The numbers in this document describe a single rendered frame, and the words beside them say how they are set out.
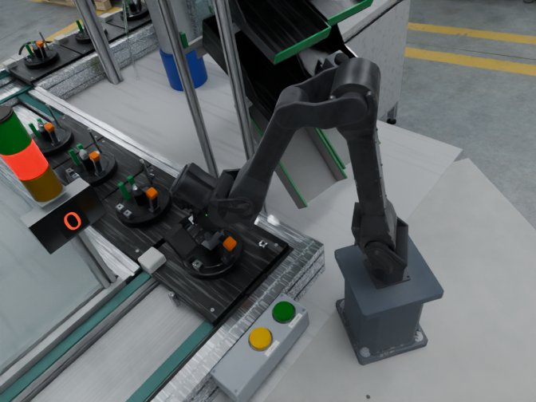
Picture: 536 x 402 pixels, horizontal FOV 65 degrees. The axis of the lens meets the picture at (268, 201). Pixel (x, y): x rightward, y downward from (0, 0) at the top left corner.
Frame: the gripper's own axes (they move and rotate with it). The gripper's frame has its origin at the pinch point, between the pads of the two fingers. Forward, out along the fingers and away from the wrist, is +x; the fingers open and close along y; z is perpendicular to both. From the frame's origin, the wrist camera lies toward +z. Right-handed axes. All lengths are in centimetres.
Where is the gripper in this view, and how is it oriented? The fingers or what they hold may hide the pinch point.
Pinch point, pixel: (201, 220)
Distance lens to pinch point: 88.0
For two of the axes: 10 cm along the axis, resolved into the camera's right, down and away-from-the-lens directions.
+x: -4.6, 1.8, 8.7
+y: -6.5, 6.1, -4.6
